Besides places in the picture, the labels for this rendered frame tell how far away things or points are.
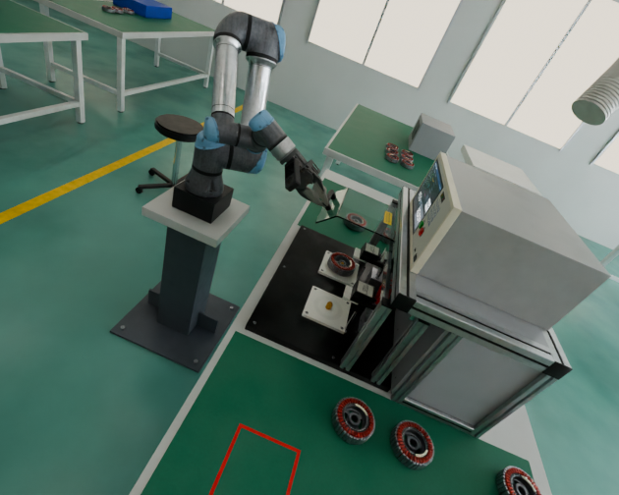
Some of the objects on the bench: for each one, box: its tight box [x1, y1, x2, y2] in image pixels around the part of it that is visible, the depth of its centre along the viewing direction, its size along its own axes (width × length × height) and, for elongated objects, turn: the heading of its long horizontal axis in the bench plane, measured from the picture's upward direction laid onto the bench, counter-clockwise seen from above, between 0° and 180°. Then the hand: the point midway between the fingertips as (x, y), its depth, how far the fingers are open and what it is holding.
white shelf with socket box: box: [461, 144, 542, 196], centre depth 190 cm, size 35×37×46 cm
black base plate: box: [245, 225, 395, 392], centre depth 129 cm, size 47×64×2 cm
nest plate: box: [318, 250, 360, 288], centre depth 138 cm, size 15×15×1 cm
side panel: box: [391, 332, 558, 438], centre depth 93 cm, size 28×3×32 cm, turn 52°
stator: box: [327, 252, 357, 277], centre depth 137 cm, size 11×11×4 cm
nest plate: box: [302, 286, 351, 334], centre depth 118 cm, size 15×15×1 cm
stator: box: [390, 420, 434, 470], centre depth 91 cm, size 11×11×4 cm
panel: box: [391, 308, 449, 393], centre depth 120 cm, size 1×66×30 cm, turn 142°
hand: (323, 204), depth 116 cm, fingers closed, pressing on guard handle
